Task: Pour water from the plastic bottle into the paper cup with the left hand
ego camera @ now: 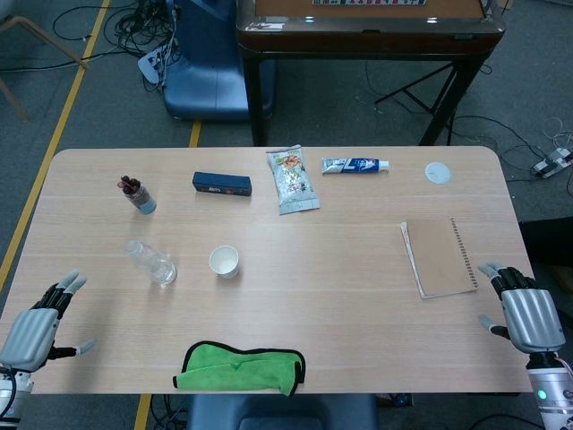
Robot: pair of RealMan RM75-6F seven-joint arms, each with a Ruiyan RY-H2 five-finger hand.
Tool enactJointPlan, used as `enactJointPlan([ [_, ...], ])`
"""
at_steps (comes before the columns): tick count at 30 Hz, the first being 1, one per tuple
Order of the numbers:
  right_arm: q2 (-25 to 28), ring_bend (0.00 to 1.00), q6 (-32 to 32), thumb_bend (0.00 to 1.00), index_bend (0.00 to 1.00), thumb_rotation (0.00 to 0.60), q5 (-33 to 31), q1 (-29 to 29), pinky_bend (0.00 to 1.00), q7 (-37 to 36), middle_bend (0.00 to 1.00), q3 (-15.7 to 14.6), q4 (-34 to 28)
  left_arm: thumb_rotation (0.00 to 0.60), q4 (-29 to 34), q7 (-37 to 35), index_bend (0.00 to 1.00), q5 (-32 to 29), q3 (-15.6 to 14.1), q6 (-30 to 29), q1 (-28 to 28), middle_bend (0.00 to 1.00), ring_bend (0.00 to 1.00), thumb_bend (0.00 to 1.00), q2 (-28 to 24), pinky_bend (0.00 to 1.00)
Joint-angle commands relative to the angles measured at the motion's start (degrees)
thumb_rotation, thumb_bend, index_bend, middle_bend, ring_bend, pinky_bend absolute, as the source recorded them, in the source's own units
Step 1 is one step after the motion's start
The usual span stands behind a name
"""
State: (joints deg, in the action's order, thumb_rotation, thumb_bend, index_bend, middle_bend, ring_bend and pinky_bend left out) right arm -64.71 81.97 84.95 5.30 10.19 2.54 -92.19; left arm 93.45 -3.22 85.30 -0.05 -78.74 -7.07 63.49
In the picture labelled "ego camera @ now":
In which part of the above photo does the brown spiral notebook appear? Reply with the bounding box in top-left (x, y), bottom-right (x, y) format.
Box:
top-left (399, 217), bottom-right (479, 300)

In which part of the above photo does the dark wooden mahjong table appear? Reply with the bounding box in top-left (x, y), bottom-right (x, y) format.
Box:
top-left (235, 0), bottom-right (506, 147)

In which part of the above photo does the white power strip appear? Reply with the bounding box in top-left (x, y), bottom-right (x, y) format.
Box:
top-left (137, 44), bottom-right (174, 85)

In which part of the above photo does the white paper cup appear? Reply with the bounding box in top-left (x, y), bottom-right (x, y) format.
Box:
top-left (209, 245), bottom-right (241, 280)

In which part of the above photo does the blue machine base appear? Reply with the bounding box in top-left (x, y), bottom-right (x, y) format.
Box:
top-left (162, 0), bottom-right (275, 125)

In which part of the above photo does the transparent plastic bottle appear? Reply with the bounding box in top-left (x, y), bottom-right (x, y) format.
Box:
top-left (124, 239), bottom-right (178, 288)

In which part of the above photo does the green microfiber cloth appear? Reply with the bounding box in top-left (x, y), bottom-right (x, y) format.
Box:
top-left (172, 340), bottom-right (307, 398)

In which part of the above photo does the black cable tangle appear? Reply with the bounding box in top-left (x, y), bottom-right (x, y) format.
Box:
top-left (53, 0), bottom-right (180, 93)

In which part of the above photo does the blue white toothpaste tube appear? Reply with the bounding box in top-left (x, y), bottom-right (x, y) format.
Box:
top-left (321, 156), bottom-right (390, 176)

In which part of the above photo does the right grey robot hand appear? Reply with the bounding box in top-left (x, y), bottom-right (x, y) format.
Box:
top-left (476, 262), bottom-right (567, 355)

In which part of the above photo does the dark blue rectangular box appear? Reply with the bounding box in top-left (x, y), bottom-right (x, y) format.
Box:
top-left (192, 171), bottom-right (252, 197)

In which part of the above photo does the face-up mahjong tile row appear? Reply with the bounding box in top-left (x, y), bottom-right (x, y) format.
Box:
top-left (312, 0), bottom-right (426, 7)

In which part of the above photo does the silver snack bag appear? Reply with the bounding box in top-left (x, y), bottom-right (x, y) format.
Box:
top-left (266, 143), bottom-right (321, 216)

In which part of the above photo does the small jar with red sticks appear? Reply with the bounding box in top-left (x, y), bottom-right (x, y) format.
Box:
top-left (118, 175), bottom-right (158, 216)

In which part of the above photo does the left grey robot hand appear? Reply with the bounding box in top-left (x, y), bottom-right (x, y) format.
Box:
top-left (0, 269), bottom-right (98, 373)

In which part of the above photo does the grey power strip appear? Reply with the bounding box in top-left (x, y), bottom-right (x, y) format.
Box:
top-left (531, 147), bottom-right (573, 179)

